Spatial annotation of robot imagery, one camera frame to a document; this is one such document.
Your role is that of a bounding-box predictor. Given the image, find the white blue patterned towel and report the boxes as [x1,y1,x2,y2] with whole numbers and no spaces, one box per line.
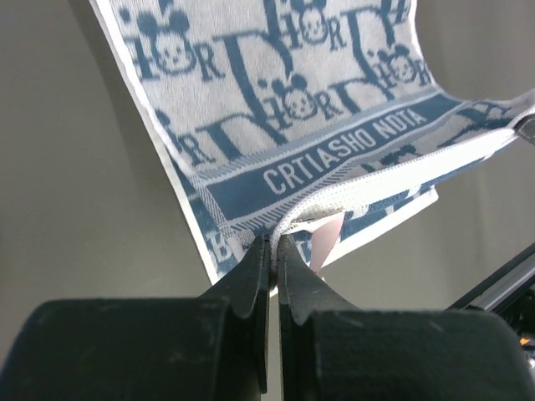
[92,1,534,282]

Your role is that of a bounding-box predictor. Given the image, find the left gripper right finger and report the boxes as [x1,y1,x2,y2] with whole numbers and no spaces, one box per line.
[277,236,534,400]

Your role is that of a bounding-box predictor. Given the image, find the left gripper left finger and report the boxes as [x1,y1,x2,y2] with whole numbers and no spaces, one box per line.
[1,236,271,400]

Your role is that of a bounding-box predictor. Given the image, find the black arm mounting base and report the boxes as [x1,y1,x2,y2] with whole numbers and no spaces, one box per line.
[450,245,534,358]

